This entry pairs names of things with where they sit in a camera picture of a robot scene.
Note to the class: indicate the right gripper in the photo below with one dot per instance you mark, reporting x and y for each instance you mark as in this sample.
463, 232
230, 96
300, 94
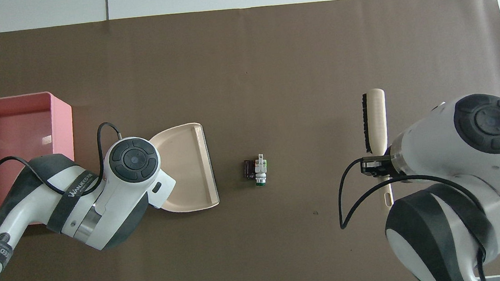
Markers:
375, 167

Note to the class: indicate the beige brush with black bristles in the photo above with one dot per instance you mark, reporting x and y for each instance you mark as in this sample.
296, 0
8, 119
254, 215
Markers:
378, 119

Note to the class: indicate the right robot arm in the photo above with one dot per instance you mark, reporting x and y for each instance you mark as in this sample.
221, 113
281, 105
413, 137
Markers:
443, 145

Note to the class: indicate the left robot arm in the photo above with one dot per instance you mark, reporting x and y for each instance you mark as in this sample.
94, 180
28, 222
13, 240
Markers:
121, 189

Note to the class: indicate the white and green electronic component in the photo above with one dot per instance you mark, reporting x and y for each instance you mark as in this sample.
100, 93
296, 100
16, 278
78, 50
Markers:
260, 169

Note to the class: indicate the beige plastic dustpan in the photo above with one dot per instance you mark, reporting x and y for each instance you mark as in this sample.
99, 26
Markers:
188, 165

